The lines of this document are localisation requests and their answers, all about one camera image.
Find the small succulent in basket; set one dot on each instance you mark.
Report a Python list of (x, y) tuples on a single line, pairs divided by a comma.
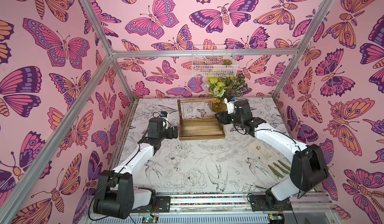
[(227, 62)]

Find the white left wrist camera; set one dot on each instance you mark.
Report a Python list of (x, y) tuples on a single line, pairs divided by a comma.
[(164, 116)]

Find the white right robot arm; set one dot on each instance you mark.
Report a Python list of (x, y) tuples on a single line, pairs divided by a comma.
[(308, 167)]

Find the wooden jewelry display stand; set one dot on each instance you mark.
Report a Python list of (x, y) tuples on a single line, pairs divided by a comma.
[(198, 121)]

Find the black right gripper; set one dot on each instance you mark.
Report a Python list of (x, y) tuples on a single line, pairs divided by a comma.
[(223, 117)]

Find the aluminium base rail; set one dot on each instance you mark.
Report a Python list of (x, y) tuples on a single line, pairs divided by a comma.
[(232, 208)]

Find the artificial plant in gold pot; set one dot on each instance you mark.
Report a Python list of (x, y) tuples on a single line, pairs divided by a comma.
[(221, 88)]

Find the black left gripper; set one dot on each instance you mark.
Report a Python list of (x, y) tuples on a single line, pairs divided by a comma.
[(170, 135)]

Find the white wire wall basket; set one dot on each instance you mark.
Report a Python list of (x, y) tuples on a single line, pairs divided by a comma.
[(208, 62)]

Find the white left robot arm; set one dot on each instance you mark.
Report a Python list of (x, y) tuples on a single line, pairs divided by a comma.
[(116, 195)]

